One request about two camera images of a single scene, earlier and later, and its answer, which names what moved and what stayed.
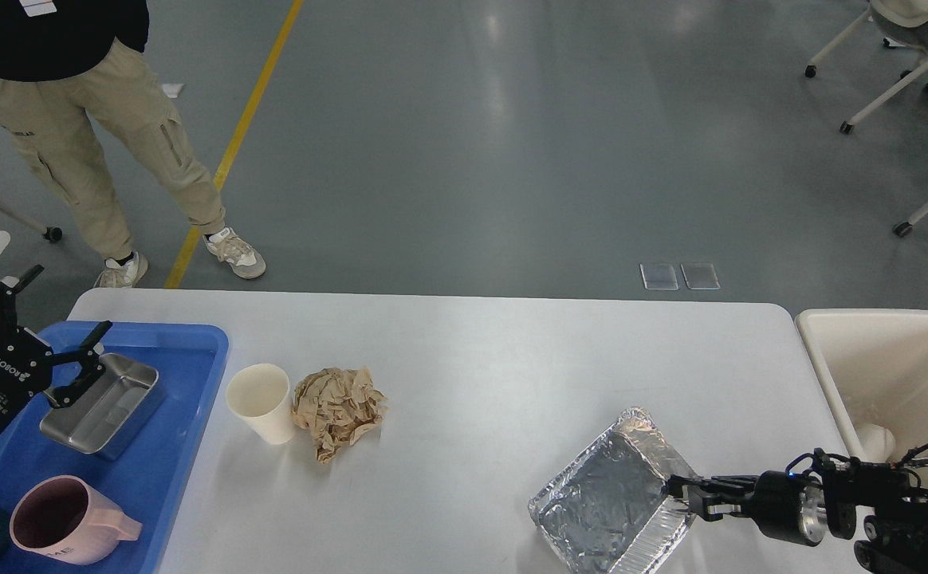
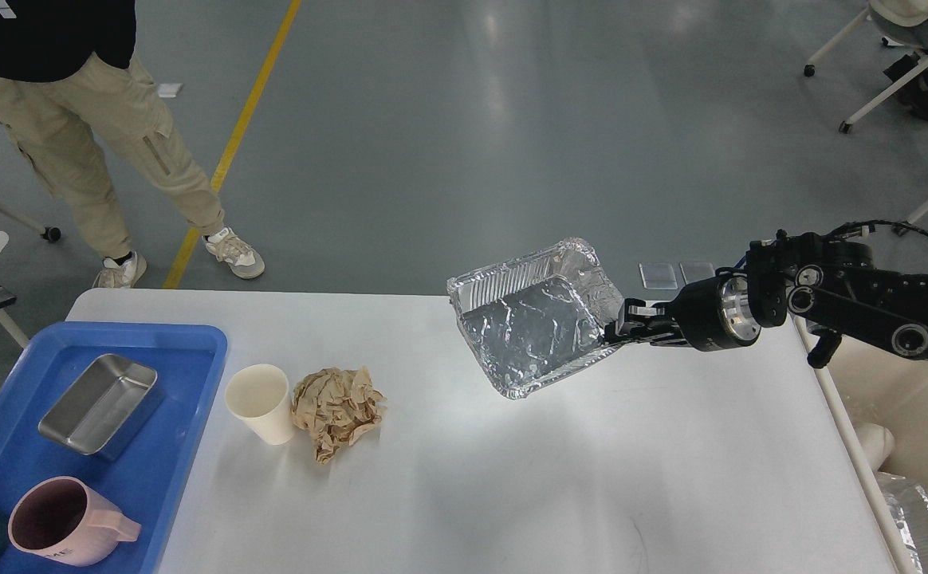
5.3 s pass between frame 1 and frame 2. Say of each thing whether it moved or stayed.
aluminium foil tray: moved
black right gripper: moved
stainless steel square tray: stayed
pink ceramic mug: stayed
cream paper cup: stayed
